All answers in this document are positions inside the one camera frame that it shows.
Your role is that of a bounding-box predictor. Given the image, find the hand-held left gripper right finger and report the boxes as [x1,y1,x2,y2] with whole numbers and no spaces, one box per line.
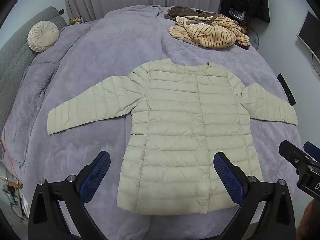
[213,151,297,240]

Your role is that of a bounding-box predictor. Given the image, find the tangle of coloured cables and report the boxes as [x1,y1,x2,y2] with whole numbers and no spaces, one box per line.
[0,175,25,220]

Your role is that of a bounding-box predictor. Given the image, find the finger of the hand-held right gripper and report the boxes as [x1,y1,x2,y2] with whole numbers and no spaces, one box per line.
[279,140,320,175]
[303,141,320,163]

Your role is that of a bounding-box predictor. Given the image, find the black monitor cable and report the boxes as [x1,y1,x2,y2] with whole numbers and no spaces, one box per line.
[311,54,320,77]

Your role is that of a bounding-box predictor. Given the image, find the grey quilted headboard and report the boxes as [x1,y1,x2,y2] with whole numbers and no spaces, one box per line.
[0,6,68,128]

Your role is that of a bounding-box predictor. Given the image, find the black hanging coat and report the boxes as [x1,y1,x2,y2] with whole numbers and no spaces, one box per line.
[221,0,270,34]

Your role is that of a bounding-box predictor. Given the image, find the black monitor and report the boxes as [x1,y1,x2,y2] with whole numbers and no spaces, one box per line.
[297,11,320,63]

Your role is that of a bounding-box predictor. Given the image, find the cream quilted puffer jacket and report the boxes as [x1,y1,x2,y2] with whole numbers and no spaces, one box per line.
[47,59,299,216]

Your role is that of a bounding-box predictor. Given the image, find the purple fleece blanket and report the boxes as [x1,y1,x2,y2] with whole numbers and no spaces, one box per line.
[0,4,304,240]

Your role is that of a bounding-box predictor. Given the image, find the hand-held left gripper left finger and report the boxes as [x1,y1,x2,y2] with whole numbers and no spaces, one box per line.
[28,151,111,240]

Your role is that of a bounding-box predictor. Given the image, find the small printed box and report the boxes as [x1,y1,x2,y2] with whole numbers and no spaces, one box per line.
[229,7,244,20]

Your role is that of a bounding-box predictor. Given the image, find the black wall bar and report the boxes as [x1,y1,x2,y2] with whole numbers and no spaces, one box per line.
[277,73,297,106]

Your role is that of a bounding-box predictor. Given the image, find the brown fleece garment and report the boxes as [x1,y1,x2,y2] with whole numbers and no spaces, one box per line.
[164,6,220,22]

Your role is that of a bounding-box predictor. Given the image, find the beige striped fleece garment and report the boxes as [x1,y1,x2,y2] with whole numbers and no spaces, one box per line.
[168,15,250,50]

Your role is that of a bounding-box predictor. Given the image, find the round cream pleated cushion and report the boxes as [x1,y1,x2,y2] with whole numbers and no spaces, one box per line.
[27,20,60,53]

